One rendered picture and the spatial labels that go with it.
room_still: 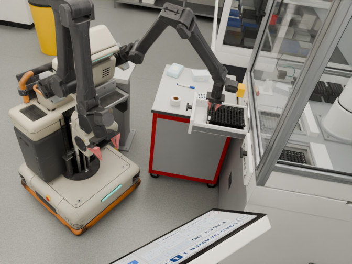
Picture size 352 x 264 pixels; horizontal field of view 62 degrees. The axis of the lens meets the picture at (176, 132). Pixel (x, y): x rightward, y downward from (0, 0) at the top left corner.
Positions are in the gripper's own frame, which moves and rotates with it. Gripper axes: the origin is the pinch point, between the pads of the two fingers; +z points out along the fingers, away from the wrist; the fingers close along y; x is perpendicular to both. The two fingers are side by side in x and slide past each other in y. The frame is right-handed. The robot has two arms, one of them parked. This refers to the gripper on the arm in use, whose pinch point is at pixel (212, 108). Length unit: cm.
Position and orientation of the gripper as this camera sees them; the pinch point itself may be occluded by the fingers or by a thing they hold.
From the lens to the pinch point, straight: 170.2
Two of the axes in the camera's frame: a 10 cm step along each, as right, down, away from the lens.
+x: -1.6, 6.7, -7.3
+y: -9.8, -1.9, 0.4
